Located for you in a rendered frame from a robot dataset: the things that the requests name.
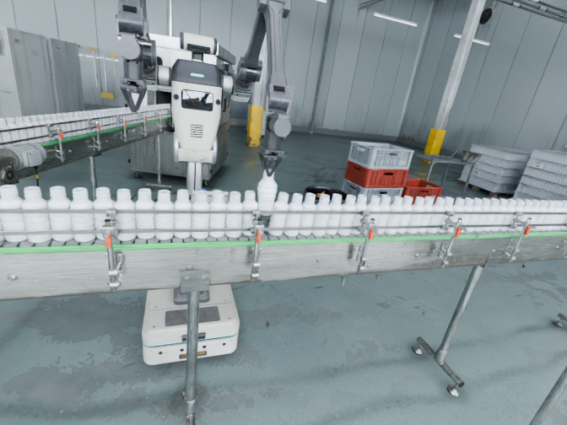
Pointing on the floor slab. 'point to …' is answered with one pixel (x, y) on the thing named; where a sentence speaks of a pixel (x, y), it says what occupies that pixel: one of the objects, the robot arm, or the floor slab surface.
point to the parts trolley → (446, 170)
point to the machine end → (147, 153)
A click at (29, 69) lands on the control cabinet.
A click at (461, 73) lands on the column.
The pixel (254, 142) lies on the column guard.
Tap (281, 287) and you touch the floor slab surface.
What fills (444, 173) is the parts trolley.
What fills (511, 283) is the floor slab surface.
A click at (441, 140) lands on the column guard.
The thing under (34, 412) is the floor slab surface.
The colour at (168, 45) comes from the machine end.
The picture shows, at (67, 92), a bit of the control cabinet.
